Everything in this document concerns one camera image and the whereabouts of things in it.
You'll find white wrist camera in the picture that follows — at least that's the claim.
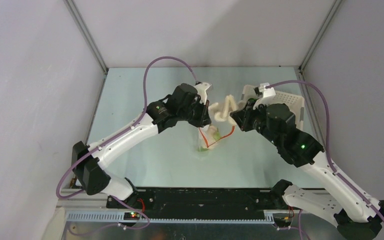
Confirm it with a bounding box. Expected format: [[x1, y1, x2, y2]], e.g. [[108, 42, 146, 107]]
[[194, 82, 213, 105], [253, 83, 276, 109]]

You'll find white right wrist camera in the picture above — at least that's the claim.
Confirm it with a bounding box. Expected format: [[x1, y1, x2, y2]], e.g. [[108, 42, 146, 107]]
[[253, 83, 276, 109]]

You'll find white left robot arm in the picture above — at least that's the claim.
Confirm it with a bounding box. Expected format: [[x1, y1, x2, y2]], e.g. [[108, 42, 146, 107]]
[[72, 82, 212, 208]]

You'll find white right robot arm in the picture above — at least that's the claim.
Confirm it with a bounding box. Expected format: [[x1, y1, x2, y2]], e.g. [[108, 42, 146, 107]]
[[230, 99, 384, 240]]

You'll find white cauliflower toy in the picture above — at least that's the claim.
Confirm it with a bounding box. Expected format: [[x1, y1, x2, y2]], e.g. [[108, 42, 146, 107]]
[[205, 125, 222, 147]]

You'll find white oyster mushroom toy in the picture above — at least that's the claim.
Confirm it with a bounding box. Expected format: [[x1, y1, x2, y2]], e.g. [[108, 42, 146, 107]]
[[208, 94, 239, 127]]

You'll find clear zip bag orange zipper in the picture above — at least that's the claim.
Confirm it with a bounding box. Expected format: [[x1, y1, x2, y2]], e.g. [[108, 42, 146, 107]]
[[196, 124, 236, 153]]

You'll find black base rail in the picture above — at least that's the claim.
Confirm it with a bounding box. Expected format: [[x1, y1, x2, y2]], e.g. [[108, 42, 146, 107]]
[[105, 187, 296, 220]]

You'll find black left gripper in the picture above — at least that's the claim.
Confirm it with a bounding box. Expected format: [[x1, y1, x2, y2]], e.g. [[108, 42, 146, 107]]
[[177, 97, 212, 128]]

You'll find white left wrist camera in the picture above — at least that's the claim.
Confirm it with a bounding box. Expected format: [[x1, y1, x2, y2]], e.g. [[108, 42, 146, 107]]
[[194, 82, 213, 105]]

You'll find white perforated plastic basket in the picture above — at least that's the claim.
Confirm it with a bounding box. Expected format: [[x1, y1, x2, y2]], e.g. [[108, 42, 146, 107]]
[[237, 83, 305, 131]]

